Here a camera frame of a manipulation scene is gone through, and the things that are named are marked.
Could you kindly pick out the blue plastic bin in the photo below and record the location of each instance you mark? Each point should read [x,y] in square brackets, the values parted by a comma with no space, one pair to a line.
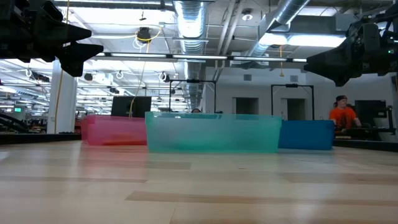
[308,133]

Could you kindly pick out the black ceiling device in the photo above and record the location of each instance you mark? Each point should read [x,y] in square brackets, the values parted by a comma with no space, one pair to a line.
[143,34]

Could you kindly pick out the long ceiling light strip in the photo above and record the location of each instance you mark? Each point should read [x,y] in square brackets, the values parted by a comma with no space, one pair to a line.
[140,55]
[298,60]

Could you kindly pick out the black monitor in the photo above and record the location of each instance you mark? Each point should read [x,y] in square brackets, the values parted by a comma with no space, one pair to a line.
[124,105]

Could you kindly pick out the red translucent plastic bin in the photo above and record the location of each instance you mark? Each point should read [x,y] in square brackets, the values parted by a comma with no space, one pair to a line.
[112,130]

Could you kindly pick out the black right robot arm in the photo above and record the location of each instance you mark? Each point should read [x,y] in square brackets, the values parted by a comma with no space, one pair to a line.
[395,37]

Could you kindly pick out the green exit sign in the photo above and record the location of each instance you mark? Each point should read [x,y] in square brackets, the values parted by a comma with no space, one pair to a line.
[17,109]

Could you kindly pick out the white square column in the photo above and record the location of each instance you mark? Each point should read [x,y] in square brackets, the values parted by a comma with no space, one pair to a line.
[66,102]

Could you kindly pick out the teal translucent plastic bin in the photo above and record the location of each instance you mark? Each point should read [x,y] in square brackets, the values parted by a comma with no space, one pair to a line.
[217,132]

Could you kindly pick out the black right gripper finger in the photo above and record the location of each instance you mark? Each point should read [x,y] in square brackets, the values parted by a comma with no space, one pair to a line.
[335,63]
[342,81]

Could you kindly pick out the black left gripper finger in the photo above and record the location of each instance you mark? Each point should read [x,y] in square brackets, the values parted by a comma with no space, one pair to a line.
[77,56]
[71,32]

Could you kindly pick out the black stand frame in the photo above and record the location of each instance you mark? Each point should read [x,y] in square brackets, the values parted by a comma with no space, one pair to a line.
[292,85]
[192,81]

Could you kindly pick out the black equipment rack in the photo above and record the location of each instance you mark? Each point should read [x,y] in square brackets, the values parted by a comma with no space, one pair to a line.
[373,109]

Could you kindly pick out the black curved machine part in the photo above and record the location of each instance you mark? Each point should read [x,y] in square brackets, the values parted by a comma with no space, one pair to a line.
[14,124]

